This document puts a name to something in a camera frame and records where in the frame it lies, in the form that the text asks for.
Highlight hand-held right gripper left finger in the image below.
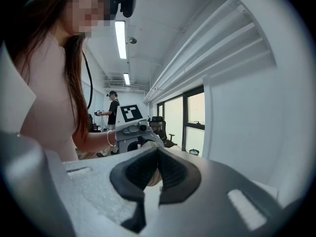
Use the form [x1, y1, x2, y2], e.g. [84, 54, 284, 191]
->
[61, 146, 160, 237]

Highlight person's pink top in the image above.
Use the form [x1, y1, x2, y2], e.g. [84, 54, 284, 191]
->
[13, 31, 82, 161]

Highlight thin silver bracelet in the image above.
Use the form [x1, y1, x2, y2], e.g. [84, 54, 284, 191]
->
[106, 130, 117, 147]

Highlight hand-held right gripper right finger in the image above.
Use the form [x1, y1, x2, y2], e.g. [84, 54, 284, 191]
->
[145, 146, 283, 237]

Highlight black head camera cable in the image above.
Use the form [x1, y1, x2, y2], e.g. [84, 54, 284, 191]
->
[81, 49, 94, 112]

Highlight black framed window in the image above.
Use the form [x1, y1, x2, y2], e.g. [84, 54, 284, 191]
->
[157, 84, 206, 158]

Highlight black office chair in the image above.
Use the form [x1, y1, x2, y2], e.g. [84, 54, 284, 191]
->
[87, 114, 102, 133]
[148, 116, 178, 148]

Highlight white ceiling pipes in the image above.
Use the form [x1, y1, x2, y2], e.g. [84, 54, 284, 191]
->
[143, 0, 277, 105]

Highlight black head-mounted camera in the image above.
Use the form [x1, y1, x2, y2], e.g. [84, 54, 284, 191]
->
[119, 0, 138, 18]

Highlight person's left forearm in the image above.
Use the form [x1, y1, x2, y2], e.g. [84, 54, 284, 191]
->
[73, 129, 118, 158]

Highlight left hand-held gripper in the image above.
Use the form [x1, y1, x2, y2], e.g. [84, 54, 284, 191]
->
[115, 104, 165, 154]

